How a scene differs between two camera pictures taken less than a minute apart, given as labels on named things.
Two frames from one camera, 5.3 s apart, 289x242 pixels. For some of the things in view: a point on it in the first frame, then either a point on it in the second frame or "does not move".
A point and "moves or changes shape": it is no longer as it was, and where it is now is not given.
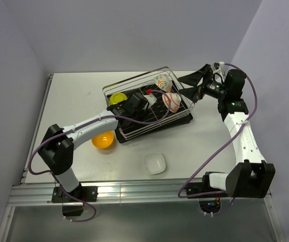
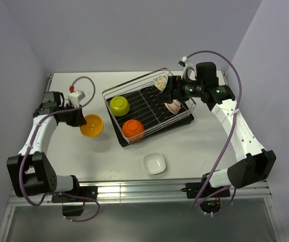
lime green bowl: (117, 98) moves or changes shape
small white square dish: (154, 163) does not move
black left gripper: (143, 112) -> (79, 119)
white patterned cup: (164, 82) does not move
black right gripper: (193, 79) -> (175, 82)
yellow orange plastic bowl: (104, 140) moves or changes shape
